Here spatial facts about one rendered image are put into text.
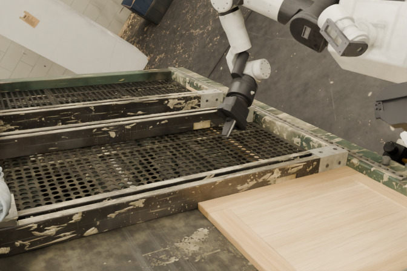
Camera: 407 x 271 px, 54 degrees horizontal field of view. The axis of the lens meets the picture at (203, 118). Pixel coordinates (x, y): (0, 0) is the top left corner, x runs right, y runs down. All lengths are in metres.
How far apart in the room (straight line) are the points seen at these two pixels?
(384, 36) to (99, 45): 4.07
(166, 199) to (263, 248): 0.27
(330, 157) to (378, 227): 0.32
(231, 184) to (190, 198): 0.13
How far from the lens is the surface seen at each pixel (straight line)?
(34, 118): 1.70
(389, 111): 0.59
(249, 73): 1.32
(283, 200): 1.16
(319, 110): 2.79
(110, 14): 6.22
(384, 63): 0.98
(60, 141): 1.47
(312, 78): 2.95
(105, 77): 2.35
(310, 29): 1.14
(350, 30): 0.92
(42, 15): 4.65
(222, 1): 1.26
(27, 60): 6.20
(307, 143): 1.55
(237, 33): 1.31
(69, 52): 4.77
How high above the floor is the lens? 2.07
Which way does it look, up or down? 35 degrees down
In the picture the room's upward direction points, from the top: 61 degrees counter-clockwise
